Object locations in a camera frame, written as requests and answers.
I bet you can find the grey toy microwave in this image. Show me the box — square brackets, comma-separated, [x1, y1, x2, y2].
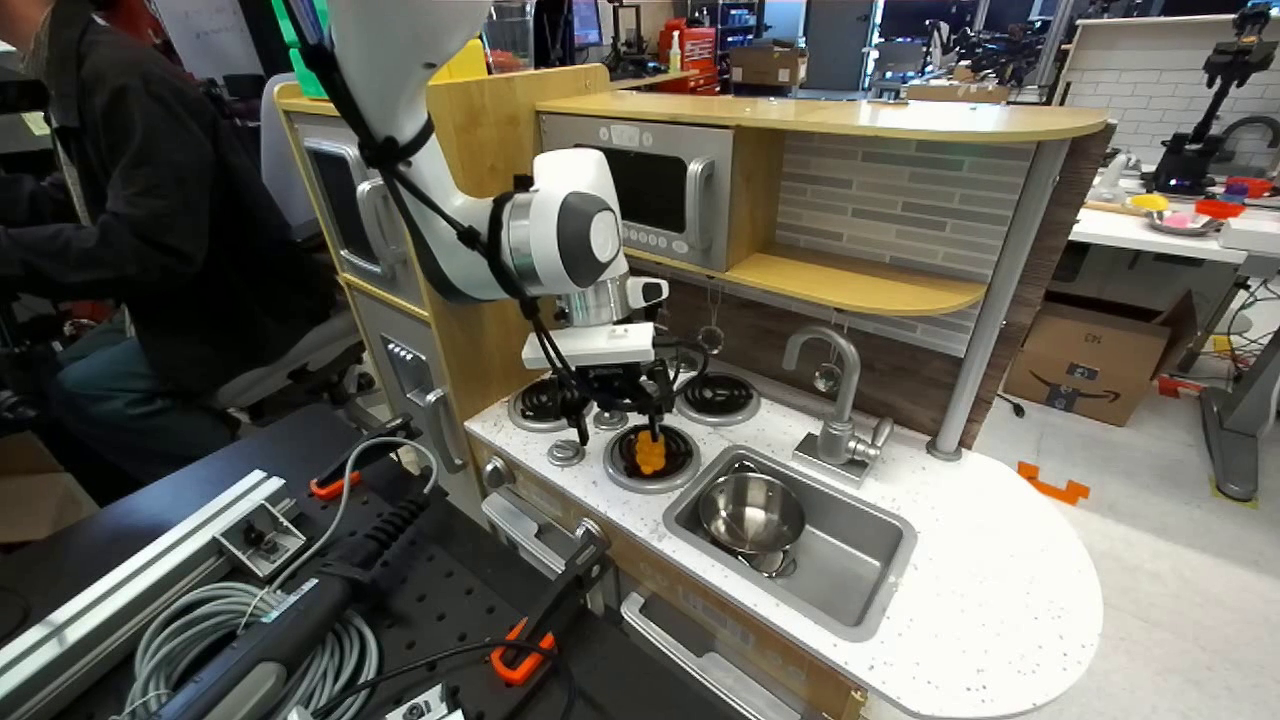
[535, 111, 738, 274]

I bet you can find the orange bracket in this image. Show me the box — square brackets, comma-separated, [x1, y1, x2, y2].
[1010, 460, 1091, 508]

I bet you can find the grey toy sink basin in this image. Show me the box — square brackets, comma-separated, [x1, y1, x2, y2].
[660, 445, 919, 644]

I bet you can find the grey kitchen support post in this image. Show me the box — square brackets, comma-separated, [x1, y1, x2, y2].
[928, 135, 1071, 465]

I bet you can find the white work table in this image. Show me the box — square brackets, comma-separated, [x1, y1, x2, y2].
[1065, 194, 1280, 273]

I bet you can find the pink bowl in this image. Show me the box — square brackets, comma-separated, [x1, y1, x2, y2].
[1152, 199, 1210, 240]

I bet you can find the yellow foam block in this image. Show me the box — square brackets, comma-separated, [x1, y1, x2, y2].
[431, 36, 490, 89]

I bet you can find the seated person in dark jacket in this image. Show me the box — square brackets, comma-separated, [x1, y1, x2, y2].
[0, 0, 343, 502]

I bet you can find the black bar clamp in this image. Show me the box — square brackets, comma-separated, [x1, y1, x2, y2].
[485, 524, 616, 690]

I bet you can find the small orange handled clamp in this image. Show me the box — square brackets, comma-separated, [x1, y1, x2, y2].
[309, 467, 364, 508]

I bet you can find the grey desk leg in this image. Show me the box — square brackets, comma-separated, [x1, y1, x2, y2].
[1195, 332, 1280, 508]

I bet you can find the thin white cable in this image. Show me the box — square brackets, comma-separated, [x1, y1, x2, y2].
[272, 433, 442, 593]

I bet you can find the grey cabinet door handle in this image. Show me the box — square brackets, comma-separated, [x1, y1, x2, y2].
[476, 484, 604, 579]
[616, 593, 803, 720]

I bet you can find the black ribbed tool handle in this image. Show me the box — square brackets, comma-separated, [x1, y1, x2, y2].
[157, 491, 441, 720]

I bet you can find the printed cardboard shipping box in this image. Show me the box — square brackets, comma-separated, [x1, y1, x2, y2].
[1003, 291, 1200, 433]

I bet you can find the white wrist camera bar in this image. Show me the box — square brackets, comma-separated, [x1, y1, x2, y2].
[516, 317, 660, 374]

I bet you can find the wooden toy play kitchen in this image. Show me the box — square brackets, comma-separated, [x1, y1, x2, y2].
[272, 58, 1119, 720]

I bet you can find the grey toy faucet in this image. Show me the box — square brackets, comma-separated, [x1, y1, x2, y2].
[778, 325, 897, 481]

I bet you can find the hanging metal ring hook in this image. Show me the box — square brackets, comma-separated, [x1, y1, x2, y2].
[694, 291, 730, 358]

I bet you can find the grey lower cabinet door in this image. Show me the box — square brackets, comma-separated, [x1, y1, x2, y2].
[349, 291, 472, 517]

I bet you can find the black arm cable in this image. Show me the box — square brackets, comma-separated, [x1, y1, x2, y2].
[272, 0, 593, 449]

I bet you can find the small brown cardboard box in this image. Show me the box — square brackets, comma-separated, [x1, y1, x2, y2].
[725, 39, 803, 94]

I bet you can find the aluminium extrusion rail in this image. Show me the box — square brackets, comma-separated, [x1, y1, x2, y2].
[0, 467, 290, 717]

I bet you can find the red box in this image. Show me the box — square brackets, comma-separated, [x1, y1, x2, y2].
[660, 14, 725, 81]

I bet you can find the yellow orange toy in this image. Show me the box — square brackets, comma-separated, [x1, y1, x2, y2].
[628, 429, 670, 481]

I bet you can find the black toy stove burner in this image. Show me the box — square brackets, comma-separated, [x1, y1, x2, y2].
[599, 420, 702, 495]
[676, 369, 763, 429]
[506, 374, 593, 433]

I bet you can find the grey coiled cable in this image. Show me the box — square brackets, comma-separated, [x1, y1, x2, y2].
[121, 579, 385, 720]

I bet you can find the small steel pot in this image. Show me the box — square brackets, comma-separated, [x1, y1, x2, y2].
[694, 465, 811, 579]

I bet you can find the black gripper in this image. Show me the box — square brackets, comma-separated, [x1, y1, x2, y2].
[544, 355, 685, 450]

